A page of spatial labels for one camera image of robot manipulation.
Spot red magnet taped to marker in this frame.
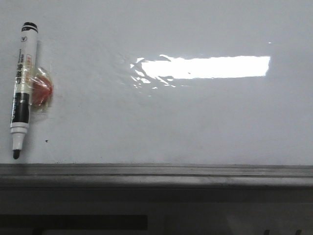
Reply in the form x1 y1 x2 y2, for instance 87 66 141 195
31 67 54 113

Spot white black whiteboard marker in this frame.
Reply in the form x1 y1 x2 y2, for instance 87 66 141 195
10 22 38 160

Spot white whiteboard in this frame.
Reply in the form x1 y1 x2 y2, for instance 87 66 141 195
0 0 313 165

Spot black table edge strip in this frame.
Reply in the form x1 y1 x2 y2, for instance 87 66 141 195
0 215 148 230

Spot grey aluminium whiteboard frame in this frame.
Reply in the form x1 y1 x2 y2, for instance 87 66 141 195
0 164 313 203

